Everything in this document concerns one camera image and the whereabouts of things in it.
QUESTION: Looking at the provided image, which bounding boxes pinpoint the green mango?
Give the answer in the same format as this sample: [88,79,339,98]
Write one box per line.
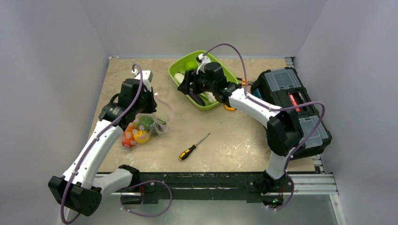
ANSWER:
[137,115,154,133]

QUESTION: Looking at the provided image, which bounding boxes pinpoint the clear zip bag pink dots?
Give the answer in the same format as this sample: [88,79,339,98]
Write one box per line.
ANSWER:
[121,93,175,148]

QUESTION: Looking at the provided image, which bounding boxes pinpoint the green apple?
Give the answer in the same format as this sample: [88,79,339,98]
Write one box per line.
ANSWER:
[184,60,199,71]

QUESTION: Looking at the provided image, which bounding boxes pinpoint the orange persimmon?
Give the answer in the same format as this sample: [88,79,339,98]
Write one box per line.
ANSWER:
[125,122,138,134]

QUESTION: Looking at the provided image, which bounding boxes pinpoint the red bell pepper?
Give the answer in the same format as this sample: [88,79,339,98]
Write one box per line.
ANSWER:
[122,131,136,148]

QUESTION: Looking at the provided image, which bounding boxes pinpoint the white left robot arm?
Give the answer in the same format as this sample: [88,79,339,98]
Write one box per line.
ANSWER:
[48,78,157,216]

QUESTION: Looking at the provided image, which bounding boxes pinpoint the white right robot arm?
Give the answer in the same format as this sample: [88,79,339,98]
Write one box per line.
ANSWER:
[177,62,304,194]

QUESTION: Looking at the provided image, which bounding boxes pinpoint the purple eggplant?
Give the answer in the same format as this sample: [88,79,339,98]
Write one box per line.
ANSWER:
[189,93,206,106]

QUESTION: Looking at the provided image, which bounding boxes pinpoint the green bok choy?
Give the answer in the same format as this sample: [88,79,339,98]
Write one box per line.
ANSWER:
[204,91,218,105]

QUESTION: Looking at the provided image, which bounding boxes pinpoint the yellow tape measure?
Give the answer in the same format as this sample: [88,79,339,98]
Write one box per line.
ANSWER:
[224,105,236,112]

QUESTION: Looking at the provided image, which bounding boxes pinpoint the yellow black screwdriver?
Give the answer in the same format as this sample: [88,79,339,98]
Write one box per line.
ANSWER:
[178,133,211,161]

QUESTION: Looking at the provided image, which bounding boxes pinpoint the black toolbox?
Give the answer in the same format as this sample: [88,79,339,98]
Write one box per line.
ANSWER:
[250,67,332,159]

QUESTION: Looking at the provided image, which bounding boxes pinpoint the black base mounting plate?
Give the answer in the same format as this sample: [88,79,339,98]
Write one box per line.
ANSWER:
[116,172,294,206]

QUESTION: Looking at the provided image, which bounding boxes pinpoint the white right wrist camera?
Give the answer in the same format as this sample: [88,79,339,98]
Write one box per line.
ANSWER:
[196,53,212,74]

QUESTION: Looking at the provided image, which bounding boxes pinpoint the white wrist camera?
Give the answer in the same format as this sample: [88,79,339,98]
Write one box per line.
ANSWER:
[196,53,212,74]
[131,69,153,92]

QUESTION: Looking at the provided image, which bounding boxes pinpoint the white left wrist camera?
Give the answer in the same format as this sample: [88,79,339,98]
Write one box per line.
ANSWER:
[131,69,153,92]

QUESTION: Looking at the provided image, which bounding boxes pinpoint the orange handled pliers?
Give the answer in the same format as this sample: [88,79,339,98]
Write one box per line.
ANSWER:
[237,77,253,86]

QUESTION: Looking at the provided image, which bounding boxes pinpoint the aluminium frame rail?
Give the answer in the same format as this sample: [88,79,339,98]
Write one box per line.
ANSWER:
[63,172,339,196]

